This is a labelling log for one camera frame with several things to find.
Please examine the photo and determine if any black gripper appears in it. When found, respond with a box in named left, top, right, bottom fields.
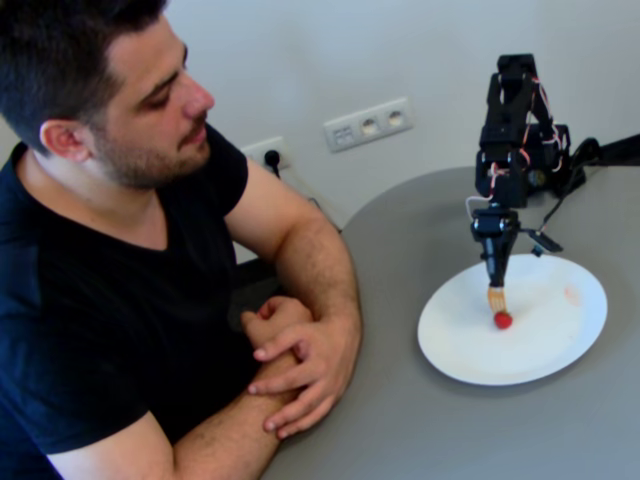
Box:
left=470, top=207, right=520, bottom=289

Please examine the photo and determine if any orange wooden fork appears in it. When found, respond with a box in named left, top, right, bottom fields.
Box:
left=485, top=284, right=507, bottom=316

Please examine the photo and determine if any man's left hand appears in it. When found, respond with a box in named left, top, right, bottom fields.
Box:
left=248, top=318, right=364, bottom=441

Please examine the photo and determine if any man's right hand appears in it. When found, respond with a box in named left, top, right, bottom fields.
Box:
left=239, top=297, right=315, bottom=351

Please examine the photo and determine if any white round plate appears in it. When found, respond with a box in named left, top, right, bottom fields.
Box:
left=417, top=253, right=609, bottom=387

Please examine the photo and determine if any black clamp bar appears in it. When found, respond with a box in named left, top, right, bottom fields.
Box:
left=572, top=132, right=640, bottom=169

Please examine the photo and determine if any black t-shirt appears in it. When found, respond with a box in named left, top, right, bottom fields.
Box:
left=0, top=122, right=274, bottom=480

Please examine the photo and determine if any dark-haired bearded man's head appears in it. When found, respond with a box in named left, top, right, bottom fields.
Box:
left=0, top=0, right=217, bottom=190

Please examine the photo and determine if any black camera cable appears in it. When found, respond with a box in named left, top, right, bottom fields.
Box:
left=538, top=159, right=584, bottom=234

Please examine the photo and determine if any white double wall socket panel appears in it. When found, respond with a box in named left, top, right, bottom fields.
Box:
left=322, top=96, right=416, bottom=154

